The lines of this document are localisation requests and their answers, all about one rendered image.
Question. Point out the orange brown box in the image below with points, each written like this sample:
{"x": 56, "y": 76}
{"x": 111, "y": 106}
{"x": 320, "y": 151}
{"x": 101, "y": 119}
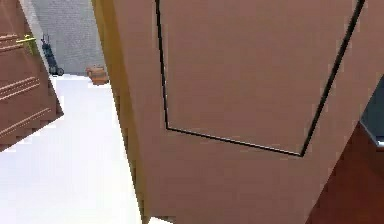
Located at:
{"x": 97, "y": 75}

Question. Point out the dark grey appliance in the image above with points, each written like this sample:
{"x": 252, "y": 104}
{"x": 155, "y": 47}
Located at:
{"x": 375, "y": 115}

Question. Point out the brown panelled room door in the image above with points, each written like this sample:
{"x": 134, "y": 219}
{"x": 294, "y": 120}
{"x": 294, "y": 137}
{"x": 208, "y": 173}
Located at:
{"x": 23, "y": 96}

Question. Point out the dark blue hand truck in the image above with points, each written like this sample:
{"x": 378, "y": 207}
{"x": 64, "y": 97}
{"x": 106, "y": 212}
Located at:
{"x": 50, "y": 58}

